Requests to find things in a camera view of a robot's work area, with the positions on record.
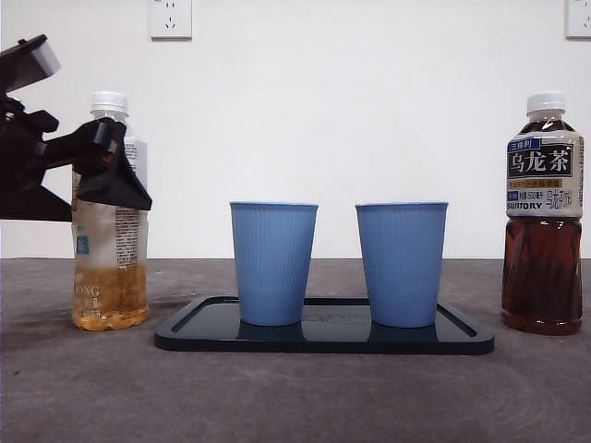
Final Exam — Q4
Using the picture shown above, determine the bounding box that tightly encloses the white wall socket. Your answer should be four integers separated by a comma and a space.
148, 0, 193, 41
565, 0, 591, 40

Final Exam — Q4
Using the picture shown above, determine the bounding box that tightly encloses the dark rectangular tray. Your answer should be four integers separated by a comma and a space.
153, 295, 496, 355

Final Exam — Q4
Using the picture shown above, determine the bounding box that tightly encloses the dark oolong tea bottle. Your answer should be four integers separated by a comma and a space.
501, 90, 584, 337

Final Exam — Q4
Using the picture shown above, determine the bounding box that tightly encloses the blue ribbed plastic cup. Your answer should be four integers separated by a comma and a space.
355, 200, 450, 329
229, 200, 320, 327

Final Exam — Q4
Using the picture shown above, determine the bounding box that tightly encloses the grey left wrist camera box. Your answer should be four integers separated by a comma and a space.
0, 34, 62, 96

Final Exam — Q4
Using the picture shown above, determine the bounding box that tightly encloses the jasmine oolong tea bottle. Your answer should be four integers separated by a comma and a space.
70, 90, 151, 331

